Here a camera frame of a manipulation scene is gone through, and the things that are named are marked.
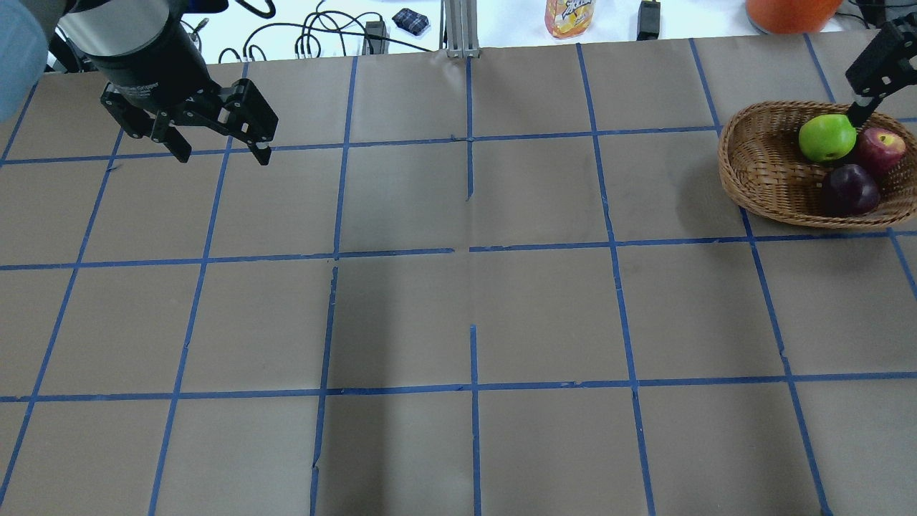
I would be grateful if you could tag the dark red apple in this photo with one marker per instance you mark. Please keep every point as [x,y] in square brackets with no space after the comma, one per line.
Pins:
[849,191]

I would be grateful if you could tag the orange bucket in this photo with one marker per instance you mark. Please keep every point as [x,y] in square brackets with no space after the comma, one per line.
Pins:
[790,17]

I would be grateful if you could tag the wicker basket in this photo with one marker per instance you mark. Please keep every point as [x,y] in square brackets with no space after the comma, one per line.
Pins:
[762,169]

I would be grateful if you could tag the aluminium frame post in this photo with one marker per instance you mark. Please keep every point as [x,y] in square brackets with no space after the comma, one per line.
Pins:
[459,33]

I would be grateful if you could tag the small dark blue pouch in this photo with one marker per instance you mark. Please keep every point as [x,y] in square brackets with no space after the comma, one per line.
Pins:
[411,21]

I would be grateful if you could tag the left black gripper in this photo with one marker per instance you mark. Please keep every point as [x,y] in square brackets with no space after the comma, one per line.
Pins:
[152,66]

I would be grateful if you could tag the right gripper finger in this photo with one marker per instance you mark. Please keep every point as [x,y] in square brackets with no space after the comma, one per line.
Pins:
[882,68]

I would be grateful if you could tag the orange drink bottle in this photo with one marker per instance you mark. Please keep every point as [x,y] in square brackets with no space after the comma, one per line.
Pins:
[568,19]

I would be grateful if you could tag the black power adapter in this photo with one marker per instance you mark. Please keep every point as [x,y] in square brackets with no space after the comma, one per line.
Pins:
[649,20]

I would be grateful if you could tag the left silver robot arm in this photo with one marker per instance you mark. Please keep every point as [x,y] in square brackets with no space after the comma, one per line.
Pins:
[28,28]

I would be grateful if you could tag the green apple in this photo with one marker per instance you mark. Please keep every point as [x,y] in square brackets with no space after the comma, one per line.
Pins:
[828,137]

